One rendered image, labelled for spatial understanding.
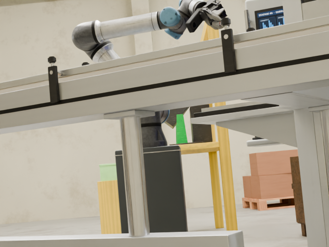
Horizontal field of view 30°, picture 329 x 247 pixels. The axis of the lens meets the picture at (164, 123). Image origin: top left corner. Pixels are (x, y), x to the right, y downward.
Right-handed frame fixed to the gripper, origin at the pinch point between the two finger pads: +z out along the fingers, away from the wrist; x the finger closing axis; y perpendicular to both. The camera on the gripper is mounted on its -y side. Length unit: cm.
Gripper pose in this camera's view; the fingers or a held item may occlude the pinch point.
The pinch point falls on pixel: (220, 23)
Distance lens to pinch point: 240.0
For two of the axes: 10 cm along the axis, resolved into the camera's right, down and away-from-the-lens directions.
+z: 3.9, 3.6, -8.5
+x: 4.5, 7.3, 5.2
